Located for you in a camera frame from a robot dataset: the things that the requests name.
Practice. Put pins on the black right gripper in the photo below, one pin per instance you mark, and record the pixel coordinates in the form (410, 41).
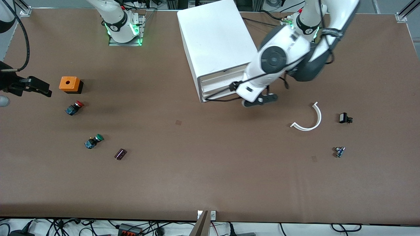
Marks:
(7, 80)

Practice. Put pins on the white plastic drawer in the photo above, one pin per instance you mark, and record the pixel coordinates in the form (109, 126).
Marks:
(210, 93)
(220, 78)
(216, 86)

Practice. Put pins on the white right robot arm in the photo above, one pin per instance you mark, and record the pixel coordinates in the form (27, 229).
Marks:
(118, 29)

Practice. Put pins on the orange button box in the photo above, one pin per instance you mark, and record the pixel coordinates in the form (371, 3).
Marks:
(69, 84)

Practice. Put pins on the red push button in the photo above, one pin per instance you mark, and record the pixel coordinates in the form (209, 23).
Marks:
(73, 108)

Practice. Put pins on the white drawer cabinet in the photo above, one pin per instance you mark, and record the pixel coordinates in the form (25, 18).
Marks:
(213, 32)

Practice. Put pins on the green push button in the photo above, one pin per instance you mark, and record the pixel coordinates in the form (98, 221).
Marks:
(93, 141)

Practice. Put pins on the white curved plastic piece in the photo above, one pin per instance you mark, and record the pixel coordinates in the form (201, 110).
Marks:
(319, 118)

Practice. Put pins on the purple capacitor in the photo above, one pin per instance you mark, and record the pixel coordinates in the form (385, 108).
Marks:
(120, 154)

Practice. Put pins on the small blue electronic component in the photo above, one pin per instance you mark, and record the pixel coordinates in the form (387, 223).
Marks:
(339, 151)

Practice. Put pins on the black orange power strip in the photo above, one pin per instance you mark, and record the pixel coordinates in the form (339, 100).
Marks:
(129, 231)

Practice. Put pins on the aluminium frame profile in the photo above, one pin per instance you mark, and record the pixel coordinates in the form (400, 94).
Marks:
(25, 10)
(402, 17)

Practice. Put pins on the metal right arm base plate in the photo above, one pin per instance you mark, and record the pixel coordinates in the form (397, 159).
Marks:
(113, 43)

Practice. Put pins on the black rocker switch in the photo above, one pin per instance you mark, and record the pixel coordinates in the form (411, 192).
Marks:
(343, 118)

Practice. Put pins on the white mounting bracket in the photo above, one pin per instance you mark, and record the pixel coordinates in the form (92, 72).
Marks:
(213, 215)

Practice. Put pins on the grey metal post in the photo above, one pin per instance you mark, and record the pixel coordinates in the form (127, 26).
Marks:
(200, 226)

